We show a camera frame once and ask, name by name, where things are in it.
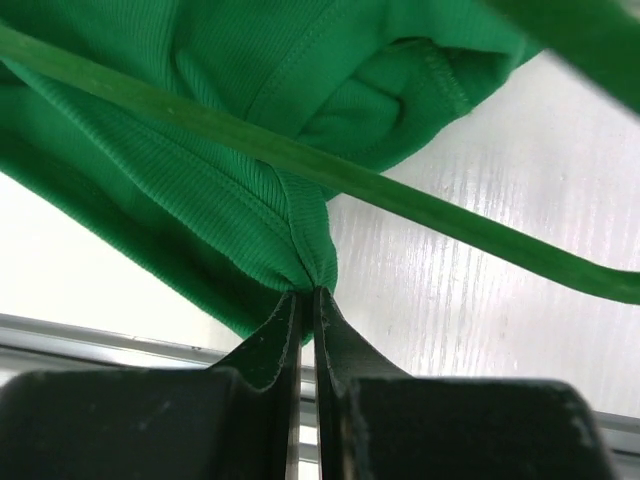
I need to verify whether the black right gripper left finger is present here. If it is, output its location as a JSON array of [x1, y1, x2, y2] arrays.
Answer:
[[1, 293, 300, 479]]

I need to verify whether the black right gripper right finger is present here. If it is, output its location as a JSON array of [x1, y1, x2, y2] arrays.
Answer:
[[313, 288, 615, 479]]

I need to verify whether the green hanger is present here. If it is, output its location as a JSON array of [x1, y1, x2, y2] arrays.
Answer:
[[1, 1, 639, 305]]

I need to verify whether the green tank top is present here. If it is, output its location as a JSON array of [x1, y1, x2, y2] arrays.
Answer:
[[1, 1, 538, 336]]

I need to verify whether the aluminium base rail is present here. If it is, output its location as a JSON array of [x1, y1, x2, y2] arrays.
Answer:
[[1, 313, 639, 455]]

